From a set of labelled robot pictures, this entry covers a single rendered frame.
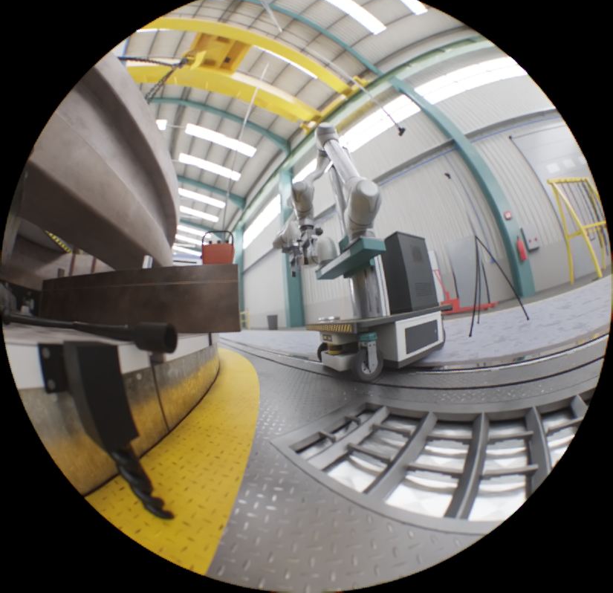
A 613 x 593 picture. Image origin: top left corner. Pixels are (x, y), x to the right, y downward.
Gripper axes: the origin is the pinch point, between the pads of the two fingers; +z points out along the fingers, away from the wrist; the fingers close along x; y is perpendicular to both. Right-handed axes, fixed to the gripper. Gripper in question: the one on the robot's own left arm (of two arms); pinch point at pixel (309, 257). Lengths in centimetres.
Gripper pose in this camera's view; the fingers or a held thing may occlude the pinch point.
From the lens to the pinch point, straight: 96.5
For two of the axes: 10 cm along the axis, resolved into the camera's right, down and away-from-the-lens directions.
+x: 3.1, -2.0, -9.3
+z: 0.9, 9.8, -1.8
